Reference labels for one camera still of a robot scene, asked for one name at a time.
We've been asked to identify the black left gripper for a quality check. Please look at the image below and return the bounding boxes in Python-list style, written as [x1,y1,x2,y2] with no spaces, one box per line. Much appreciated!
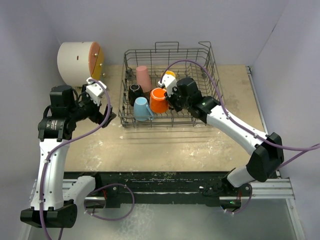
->
[68,84,116,128]

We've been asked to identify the orange ceramic mug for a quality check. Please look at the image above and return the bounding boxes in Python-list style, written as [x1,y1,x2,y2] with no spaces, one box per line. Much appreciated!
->
[149,87,169,114]

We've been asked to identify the light blue ceramic mug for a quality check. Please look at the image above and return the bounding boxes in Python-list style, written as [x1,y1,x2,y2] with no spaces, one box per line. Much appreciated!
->
[133,97,154,122]

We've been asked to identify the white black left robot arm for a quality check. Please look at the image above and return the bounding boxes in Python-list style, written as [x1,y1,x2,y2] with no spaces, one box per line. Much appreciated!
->
[20,81,116,229]

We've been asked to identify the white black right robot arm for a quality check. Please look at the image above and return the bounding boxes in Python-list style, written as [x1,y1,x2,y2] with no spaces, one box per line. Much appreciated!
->
[158,74,284,196]

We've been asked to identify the yellow ceramic mug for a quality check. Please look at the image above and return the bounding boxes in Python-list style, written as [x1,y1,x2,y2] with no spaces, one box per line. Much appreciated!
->
[164,70,176,77]

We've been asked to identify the black ceramic mug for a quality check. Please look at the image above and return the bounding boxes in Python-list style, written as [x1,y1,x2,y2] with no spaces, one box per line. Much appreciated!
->
[128,83,144,107]

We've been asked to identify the pink plastic tumbler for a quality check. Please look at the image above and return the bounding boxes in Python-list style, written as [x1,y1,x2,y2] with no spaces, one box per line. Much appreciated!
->
[136,65,152,93]

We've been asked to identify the white round drawer cabinet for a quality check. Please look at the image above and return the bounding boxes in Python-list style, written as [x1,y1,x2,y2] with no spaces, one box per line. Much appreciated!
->
[57,41,106,87]

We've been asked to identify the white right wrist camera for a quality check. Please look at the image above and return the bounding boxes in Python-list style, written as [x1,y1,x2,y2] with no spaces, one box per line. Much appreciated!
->
[157,74,177,97]

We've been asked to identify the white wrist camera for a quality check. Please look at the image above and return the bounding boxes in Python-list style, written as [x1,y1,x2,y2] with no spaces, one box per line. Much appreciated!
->
[85,77,107,105]
[157,74,177,97]

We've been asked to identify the grey wire dish rack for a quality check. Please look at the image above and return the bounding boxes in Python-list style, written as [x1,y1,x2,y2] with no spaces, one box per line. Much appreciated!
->
[118,41,222,128]

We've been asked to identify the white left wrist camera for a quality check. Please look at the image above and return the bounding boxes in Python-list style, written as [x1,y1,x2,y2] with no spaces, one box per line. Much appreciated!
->
[85,77,107,105]

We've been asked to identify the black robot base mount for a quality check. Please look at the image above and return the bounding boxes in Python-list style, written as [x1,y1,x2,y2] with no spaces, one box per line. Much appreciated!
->
[63,171,255,209]

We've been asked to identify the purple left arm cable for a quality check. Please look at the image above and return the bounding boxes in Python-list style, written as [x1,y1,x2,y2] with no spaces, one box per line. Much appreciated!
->
[38,78,136,240]

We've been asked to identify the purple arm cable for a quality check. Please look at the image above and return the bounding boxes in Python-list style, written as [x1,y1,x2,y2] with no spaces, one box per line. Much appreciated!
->
[161,59,320,216]
[38,78,136,240]

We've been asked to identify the aluminium frame rail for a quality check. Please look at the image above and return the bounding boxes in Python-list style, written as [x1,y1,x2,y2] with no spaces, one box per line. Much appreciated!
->
[250,178,295,199]

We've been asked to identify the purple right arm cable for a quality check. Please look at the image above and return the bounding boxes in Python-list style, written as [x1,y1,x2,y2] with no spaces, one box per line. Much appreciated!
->
[161,59,320,216]

